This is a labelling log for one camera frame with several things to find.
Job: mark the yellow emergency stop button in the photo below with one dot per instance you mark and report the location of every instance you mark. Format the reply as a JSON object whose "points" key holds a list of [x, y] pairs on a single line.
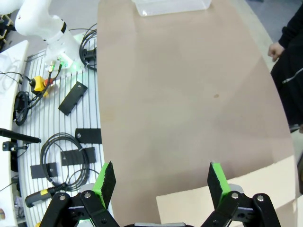
{"points": [[38, 84]]}

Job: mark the clear plastic container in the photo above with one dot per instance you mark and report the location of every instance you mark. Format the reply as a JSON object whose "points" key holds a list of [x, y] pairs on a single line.
{"points": [[170, 7]]}

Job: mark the person's right forearm black sleeve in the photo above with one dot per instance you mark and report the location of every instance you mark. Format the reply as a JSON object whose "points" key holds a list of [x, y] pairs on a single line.
{"points": [[292, 28]]}

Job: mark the black power adapter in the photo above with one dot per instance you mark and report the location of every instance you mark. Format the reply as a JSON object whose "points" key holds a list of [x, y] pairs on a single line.
{"points": [[20, 106]]}

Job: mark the black flat metal plate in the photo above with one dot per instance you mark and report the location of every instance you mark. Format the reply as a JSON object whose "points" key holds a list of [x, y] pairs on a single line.
{"points": [[43, 170], [72, 98], [88, 136], [75, 157]]}

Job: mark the person's right hand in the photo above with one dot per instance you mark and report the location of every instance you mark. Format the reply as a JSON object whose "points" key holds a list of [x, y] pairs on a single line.
{"points": [[277, 50]]}

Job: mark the slotted aluminium mounting plate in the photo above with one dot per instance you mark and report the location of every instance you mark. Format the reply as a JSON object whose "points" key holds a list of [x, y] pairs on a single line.
{"points": [[54, 123]]}

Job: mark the brown cardboard box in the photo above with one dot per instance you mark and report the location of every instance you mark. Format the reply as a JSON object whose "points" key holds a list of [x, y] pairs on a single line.
{"points": [[189, 208]]}

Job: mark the person in black hoodie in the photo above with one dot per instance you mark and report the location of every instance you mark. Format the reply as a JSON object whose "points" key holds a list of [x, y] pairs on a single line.
{"points": [[291, 94]]}

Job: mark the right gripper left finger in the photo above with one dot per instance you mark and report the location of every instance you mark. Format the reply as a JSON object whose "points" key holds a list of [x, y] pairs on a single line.
{"points": [[94, 208]]}

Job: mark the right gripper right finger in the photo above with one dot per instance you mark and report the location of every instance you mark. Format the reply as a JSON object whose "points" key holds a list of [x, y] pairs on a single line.
{"points": [[227, 208]]}

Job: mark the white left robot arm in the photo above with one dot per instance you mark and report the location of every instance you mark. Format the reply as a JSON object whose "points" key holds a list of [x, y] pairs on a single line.
{"points": [[47, 26]]}

